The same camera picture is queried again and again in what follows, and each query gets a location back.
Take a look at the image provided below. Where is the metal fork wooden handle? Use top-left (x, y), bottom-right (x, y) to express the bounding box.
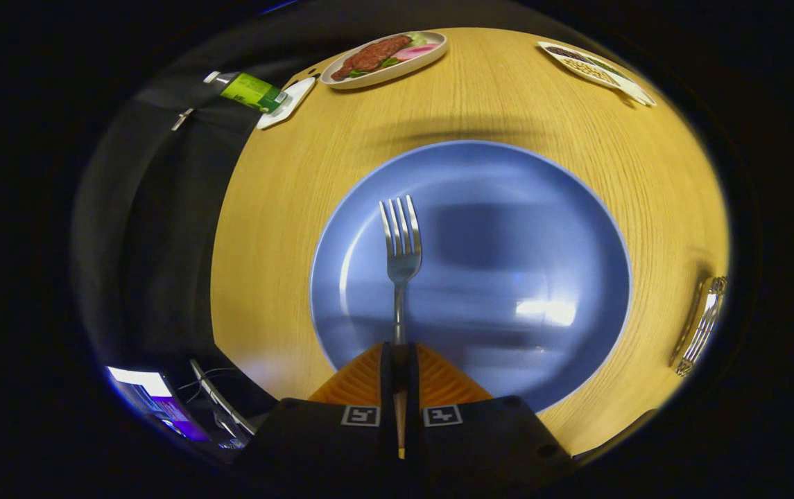
top-left (379, 195), bottom-right (423, 459)

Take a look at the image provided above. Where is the brown meat piece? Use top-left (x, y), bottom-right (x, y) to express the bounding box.
top-left (331, 35), bottom-right (413, 81)

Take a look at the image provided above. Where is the white divided dish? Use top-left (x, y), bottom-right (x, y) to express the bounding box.
top-left (537, 41), bottom-right (657, 107)

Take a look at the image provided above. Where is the pale yellow beans pile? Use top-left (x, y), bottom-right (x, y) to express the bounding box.
top-left (563, 59), bottom-right (612, 81)

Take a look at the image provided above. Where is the round blue plate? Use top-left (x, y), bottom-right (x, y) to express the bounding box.
top-left (310, 140), bottom-right (632, 414)

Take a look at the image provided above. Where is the green label drink bottle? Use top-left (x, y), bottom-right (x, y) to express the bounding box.
top-left (204, 71), bottom-right (291, 114)

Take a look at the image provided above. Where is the white square coaster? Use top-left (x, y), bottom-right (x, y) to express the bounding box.
top-left (256, 76), bottom-right (317, 130)

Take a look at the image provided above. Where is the oval plate with food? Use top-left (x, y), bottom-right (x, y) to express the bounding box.
top-left (319, 30), bottom-right (449, 90)

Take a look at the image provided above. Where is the open laptop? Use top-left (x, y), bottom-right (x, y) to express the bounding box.
top-left (189, 359), bottom-right (257, 450)

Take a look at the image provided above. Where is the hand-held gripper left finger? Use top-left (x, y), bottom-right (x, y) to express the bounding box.
top-left (230, 341), bottom-right (404, 499)

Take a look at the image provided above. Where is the lit computer monitor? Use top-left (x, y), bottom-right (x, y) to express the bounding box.
top-left (107, 366), bottom-right (210, 442)

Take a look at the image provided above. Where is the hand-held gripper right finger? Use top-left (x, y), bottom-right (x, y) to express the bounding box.
top-left (400, 341), bottom-right (573, 499)

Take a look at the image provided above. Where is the pink food slice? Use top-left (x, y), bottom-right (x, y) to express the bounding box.
top-left (391, 43), bottom-right (439, 62)

